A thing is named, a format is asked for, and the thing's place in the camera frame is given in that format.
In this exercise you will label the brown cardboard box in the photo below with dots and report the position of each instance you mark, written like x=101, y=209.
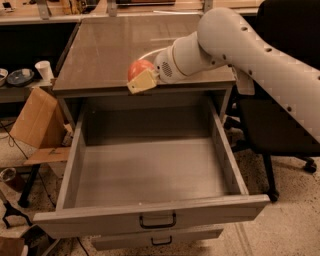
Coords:
x=40, y=124

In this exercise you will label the black top drawer handle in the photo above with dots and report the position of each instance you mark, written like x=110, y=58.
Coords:
x=157, y=221

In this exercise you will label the black lower drawer handle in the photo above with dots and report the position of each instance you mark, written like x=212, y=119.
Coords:
x=161, y=241

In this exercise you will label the red apple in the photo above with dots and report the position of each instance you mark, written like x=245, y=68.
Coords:
x=137, y=67

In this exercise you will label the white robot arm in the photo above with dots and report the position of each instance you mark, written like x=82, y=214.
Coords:
x=223, y=37

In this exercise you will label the white paper cup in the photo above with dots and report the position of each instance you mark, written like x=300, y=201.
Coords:
x=44, y=69

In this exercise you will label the small white bowl at left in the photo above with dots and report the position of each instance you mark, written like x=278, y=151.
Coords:
x=3, y=76

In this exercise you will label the dark round dish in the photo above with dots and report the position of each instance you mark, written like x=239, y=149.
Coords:
x=20, y=78

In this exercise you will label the open grey top drawer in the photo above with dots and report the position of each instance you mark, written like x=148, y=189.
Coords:
x=106, y=187

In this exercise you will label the black drawer handle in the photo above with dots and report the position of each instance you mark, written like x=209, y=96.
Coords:
x=161, y=241
x=157, y=221

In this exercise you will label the low side shelf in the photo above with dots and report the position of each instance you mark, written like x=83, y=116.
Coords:
x=19, y=94

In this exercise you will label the wooden desk at back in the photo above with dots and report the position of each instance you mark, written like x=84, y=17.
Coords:
x=19, y=12

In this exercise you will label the grey drawer cabinet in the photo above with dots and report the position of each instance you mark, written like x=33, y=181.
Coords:
x=92, y=84

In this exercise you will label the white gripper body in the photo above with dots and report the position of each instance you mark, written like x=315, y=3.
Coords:
x=164, y=68

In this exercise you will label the grey lower drawer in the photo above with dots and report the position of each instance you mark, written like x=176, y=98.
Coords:
x=143, y=239

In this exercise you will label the black stool leg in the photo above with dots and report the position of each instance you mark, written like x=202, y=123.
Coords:
x=23, y=201

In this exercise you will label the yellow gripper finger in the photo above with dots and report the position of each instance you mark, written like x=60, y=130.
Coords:
x=143, y=81

